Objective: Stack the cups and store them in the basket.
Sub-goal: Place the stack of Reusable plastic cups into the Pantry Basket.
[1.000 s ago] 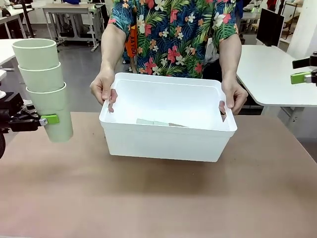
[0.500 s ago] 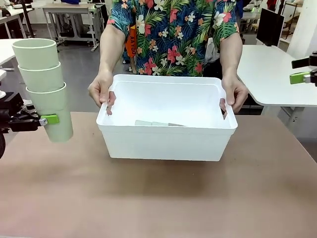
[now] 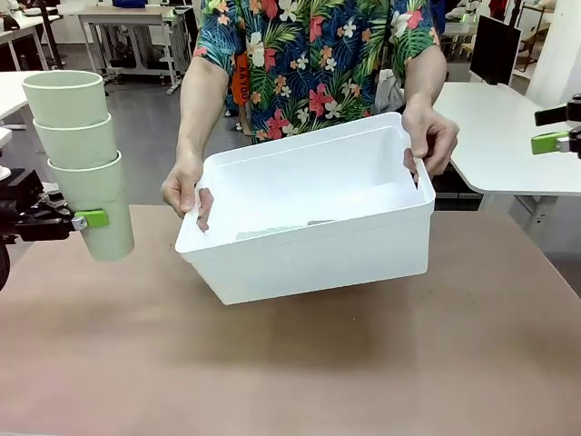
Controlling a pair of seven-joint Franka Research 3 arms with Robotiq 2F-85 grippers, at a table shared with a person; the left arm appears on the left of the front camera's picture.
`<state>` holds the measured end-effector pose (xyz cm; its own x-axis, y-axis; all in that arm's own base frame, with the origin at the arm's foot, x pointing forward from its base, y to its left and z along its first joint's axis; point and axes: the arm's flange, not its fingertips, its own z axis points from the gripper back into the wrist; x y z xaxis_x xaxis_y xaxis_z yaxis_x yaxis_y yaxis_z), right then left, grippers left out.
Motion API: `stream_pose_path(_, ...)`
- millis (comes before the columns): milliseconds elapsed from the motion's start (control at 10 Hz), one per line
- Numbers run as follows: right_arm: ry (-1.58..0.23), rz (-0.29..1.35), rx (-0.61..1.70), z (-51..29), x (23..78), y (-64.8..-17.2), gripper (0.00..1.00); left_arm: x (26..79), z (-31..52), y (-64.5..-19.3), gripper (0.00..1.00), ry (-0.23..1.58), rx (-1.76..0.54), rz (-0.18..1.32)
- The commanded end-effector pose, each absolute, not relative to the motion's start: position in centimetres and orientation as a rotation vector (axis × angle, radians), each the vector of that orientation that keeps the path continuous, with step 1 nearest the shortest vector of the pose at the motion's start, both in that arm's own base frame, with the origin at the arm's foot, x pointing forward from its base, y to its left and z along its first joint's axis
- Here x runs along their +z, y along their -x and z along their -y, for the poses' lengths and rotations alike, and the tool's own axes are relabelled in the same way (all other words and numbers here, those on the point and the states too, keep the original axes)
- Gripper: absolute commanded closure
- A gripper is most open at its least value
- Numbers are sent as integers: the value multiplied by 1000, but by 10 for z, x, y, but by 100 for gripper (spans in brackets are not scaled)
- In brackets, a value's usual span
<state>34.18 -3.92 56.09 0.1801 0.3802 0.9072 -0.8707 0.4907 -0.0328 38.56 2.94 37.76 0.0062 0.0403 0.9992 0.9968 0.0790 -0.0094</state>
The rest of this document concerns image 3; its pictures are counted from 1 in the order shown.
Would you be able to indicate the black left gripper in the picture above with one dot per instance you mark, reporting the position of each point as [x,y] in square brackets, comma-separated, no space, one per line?
[20,191]

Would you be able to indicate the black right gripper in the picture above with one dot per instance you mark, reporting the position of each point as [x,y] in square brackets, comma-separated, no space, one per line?
[577,131]

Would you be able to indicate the pale green plastic cup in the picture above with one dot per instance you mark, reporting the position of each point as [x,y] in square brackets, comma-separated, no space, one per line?
[63,104]
[72,145]
[109,227]

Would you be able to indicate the white plastic basket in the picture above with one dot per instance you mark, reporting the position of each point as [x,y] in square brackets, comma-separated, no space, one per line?
[318,263]

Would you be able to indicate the person's left forearm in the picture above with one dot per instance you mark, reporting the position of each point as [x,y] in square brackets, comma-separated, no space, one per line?
[424,86]

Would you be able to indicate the person's right forearm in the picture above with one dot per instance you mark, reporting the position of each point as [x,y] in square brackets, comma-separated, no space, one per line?
[195,122]

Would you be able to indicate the person's right hand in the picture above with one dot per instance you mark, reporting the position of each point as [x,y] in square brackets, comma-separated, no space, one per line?
[181,186]

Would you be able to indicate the person's left hand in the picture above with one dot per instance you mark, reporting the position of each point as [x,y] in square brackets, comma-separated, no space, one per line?
[436,136]

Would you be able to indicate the large white table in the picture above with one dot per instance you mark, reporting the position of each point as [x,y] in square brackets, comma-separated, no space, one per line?
[499,136]

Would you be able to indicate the wooden chair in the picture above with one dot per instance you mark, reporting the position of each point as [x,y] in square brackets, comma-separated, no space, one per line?
[531,45]

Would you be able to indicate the black monitor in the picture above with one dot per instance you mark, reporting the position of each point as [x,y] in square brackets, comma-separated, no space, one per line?
[495,50]

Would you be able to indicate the white round-cornered table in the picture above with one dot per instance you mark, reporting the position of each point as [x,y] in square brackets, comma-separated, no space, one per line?
[11,91]

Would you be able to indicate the black equipment under desk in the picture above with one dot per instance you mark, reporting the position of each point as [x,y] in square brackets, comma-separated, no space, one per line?
[120,54]

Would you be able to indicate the black stand pole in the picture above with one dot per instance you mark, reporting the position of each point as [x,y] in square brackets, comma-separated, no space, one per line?
[51,41]

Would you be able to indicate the white desk with dark trim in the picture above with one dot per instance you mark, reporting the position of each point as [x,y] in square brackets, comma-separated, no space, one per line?
[18,34]

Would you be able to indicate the white desk with metal legs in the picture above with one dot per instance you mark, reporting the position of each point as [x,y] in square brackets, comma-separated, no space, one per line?
[122,18]

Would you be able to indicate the person in yellow and orange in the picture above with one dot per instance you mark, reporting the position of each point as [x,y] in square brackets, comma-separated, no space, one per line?
[241,86]

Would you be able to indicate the person in floral shirt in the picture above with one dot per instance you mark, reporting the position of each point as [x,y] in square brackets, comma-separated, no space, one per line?
[318,54]

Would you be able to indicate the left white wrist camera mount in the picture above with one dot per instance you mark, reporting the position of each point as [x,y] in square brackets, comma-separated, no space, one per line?
[3,171]

